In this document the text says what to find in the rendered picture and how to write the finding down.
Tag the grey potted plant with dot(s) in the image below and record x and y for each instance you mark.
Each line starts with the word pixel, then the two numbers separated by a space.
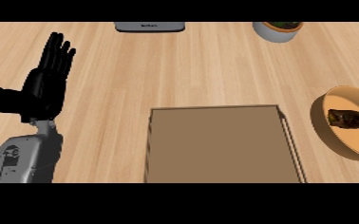
pixel 278 31

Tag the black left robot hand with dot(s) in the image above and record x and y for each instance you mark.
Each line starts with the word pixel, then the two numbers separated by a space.
pixel 45 85

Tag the dark brown sweet potato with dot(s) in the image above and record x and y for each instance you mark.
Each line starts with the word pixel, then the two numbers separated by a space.
pixel 344 118

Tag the grey appliance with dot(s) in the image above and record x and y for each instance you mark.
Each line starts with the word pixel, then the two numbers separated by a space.
pixel 149 27

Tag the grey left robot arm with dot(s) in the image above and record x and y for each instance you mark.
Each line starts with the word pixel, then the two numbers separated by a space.
pixel 28 156

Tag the round tan wooden tray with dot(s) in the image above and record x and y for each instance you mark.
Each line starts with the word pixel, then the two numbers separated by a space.
pixel 337 129

